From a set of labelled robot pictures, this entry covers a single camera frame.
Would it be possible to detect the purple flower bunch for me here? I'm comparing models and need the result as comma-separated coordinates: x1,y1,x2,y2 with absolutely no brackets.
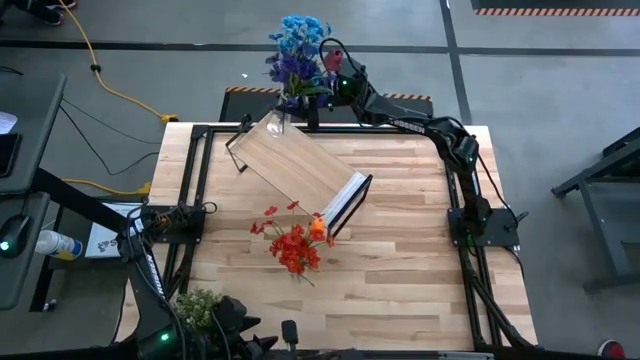
263,49,337,112

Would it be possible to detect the black mat hazard striped edge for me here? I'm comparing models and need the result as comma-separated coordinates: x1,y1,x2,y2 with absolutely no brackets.
469,0,640,17
218,86,435,126

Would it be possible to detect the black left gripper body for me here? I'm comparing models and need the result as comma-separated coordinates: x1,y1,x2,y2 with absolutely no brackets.
214,295,251,360

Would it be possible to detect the white printed box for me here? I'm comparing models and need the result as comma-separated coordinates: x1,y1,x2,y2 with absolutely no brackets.
83,202,137,260

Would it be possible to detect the grey desk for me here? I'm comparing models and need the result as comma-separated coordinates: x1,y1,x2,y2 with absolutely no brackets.
0,74,67,312

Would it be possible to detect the clear glass vase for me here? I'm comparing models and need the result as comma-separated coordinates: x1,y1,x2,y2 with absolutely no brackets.
264,108,294,140

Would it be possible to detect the dark red tulip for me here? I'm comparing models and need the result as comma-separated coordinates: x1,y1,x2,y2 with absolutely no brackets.
322,48,346,75

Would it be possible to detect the black computer mouse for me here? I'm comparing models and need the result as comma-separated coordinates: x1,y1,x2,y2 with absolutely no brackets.
0,214,32,260

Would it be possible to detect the black metal table frame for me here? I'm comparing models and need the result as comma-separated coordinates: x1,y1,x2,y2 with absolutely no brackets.
117,123,536,351

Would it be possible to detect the black tablet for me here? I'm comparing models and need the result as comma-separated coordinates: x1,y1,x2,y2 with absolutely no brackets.
0,132,22,179

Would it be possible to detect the wooden shelf black frame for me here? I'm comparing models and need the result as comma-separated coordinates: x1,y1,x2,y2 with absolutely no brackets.
224,110,374,245

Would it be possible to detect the small red flower bunch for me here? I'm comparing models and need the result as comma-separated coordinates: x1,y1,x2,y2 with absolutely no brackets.
248,199,337,249

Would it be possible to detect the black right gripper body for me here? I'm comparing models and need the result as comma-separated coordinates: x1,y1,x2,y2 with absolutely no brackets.
324,69,371,109

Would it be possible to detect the black overhead rig frame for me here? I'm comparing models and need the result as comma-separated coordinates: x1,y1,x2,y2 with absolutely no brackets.
29,168,136,234

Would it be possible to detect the white spray bottle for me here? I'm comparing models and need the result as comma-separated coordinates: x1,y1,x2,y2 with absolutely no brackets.
34,229,84,262

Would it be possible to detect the potted green plant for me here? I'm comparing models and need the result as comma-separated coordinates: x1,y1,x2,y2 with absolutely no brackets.
174,288,224,334

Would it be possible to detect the grey metal cart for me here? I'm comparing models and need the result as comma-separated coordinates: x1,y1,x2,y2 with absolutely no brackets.
551,124,640,295

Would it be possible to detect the yellow cable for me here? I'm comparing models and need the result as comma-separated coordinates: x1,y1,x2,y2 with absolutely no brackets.
62,178,152,197
57,0,179,124

